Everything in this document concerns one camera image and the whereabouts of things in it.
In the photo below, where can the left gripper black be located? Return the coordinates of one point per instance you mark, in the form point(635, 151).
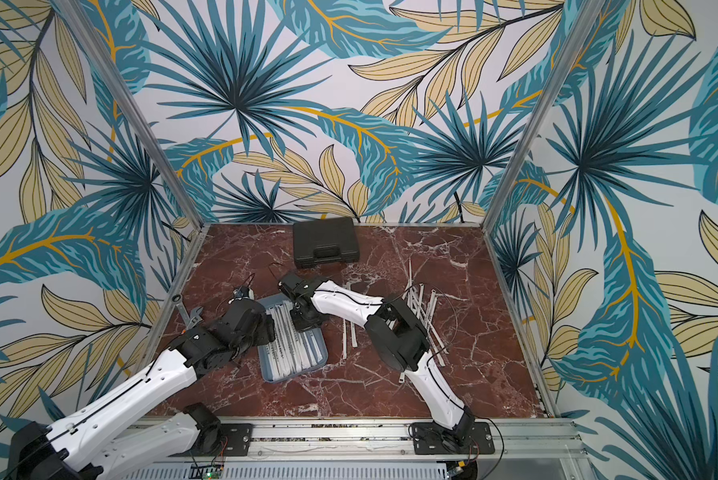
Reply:
point(266, 331)

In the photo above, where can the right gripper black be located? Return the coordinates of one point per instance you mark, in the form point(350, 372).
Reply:
point(305, 315)

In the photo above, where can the blue plastic storage tray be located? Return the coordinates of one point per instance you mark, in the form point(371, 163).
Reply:
point(270, 303)

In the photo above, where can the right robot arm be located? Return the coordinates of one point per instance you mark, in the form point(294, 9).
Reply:
point(397, 334)

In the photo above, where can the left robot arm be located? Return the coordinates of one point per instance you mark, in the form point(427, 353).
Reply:
point(91, 443)

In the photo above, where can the black plastic tool case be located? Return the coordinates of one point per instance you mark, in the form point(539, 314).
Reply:
point(325, 241)

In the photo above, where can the green circuit board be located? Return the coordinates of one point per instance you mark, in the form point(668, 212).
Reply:
point(205, 472)

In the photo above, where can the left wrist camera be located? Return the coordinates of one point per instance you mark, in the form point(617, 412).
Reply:
point(242, 292)

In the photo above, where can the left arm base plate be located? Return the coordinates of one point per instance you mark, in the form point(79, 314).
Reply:
point(227, 439)

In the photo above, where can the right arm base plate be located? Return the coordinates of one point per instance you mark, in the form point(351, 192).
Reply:
point(430, 438)

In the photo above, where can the aluminium front rail frame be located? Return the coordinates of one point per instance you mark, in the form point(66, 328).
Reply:
point(375, 440)

